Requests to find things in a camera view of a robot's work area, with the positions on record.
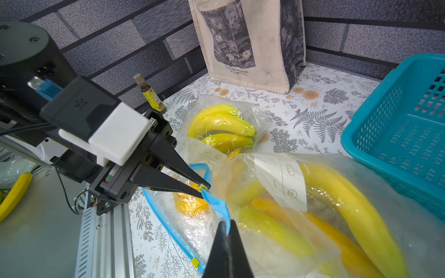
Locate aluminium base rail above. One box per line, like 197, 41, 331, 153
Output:
74, 204, 136, 278

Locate beige canvas tote bag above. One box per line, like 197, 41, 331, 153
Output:
189, 0, 306, 95

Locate bananas in right bag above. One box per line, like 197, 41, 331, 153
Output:
173, 180, 383, 278

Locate yellow banana bunch left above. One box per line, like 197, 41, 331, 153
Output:
187, 104, 257, 154

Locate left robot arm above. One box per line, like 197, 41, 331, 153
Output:
1, 22, 210, 214

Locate teal plastic basket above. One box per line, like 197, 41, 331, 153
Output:
341, 53, 445, 220

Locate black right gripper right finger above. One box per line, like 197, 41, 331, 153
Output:
227, 220, 254, 278

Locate small yellow glass bottle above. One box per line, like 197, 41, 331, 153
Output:
133, 74, 166, 113

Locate large yellow banana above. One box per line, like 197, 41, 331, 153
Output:
299, 163, 410, 278

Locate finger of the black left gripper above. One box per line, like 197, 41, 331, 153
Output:
148, 133, 211, 189
129, 164, 203, 199

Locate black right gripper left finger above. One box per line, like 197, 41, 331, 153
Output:
202, 221, 230, 278

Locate clear zip-top bag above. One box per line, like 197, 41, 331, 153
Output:
145, 153, 445, 278
177, 95, 272, 161

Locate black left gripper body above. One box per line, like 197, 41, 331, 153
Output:
50, 108, 177, 216

